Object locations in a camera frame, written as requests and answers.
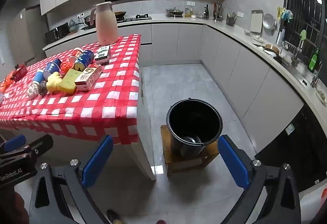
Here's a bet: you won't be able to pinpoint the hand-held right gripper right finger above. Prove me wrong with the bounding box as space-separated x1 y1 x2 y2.
216 135 300 224

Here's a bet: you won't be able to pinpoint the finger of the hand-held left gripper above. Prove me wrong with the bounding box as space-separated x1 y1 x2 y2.
15 135 54 162
0 134 26 154

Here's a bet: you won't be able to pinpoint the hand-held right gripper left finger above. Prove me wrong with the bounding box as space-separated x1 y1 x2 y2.
29 135 114 224

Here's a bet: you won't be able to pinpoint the white wrapper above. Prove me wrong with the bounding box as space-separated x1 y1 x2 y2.
27 83 40 100

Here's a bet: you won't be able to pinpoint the black plastic bucket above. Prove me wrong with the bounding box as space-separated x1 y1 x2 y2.
167 98 222 158

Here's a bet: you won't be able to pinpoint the steel wool scourer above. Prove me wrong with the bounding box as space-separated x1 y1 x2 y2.
38 80 49 95

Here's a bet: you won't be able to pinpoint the blue patterned paper cup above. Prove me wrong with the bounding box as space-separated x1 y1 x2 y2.
33 69 46 84

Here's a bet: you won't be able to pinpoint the yellow sponge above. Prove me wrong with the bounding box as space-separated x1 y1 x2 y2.
58 68 81 93

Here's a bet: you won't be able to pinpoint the blue cloth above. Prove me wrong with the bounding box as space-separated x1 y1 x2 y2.
43 59 62 79

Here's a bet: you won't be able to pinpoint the red and white patterned carton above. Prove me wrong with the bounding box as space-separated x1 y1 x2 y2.
75 64 103 92

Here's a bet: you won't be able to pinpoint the large blue printed cup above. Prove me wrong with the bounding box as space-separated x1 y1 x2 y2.
74 50 95 71

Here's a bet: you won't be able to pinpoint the red paper cup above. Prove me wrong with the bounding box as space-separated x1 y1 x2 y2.
71 47 84 60

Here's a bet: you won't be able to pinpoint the green and white tea box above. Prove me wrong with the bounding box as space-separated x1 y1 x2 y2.
96 45 111 65

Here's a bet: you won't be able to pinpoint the wooden stool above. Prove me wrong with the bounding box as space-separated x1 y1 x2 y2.
160 124 219 176

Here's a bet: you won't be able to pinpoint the white kitchen island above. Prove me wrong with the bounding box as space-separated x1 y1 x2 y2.
128 66 157 181

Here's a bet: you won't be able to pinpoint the red checkered tablecloth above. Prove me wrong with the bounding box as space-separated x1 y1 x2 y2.
0 34 142 145

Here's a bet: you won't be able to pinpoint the person's shoe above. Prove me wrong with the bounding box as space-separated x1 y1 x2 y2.
106 209 125 224

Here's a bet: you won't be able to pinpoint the black built-in dishwasher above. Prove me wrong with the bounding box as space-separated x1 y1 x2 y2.
255 104 327 192

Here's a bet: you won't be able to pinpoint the red gift box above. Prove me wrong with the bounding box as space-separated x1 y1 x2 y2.
12 64 27 83

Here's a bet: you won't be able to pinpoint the grey kitchen base cabinets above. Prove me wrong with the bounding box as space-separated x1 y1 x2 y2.
42 16 327 194

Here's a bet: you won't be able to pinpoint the beige refrigerator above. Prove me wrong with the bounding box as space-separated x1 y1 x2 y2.
7 8 36 66

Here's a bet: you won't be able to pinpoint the steel sink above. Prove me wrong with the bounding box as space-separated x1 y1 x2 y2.
276 56 312 87

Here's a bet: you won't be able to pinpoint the black microwave oven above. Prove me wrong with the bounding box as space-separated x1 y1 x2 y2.
45 22 70 45

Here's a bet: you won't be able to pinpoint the brown pot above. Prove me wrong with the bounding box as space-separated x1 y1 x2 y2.
263 43 280 57

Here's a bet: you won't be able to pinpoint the metal faucet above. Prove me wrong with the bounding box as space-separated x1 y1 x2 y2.
291 40 303 66

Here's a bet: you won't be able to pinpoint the grey-blue vase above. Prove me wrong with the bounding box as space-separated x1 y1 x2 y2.
68 19 79 33

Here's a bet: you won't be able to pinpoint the green dish soap bottle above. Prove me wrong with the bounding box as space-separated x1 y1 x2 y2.
308 49 320 71

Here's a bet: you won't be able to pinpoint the pink thermos jug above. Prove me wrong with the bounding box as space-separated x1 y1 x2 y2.
90 2 119 46

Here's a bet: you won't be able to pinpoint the black chopstick holder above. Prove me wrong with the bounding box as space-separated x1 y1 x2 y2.
226 12 238 27

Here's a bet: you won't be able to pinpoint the white cutting board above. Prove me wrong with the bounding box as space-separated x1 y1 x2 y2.
250 10 263 33

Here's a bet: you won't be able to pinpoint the metal colander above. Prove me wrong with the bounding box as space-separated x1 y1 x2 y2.
263 13 277 30

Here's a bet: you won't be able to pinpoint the black gas stove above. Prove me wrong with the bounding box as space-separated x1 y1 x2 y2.
124 13 152 22

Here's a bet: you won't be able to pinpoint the metal utensil rack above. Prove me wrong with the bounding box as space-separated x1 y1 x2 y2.
213 2 224 21

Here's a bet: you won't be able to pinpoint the hanging yellow and blue gloves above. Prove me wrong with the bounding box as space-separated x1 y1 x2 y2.
277 6 294 23

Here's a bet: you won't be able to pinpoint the lidded metal pot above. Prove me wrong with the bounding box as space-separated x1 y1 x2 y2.
166 7 184 18

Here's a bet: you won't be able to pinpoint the dark window with grille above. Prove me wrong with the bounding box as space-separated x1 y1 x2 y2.
282 0 327 76

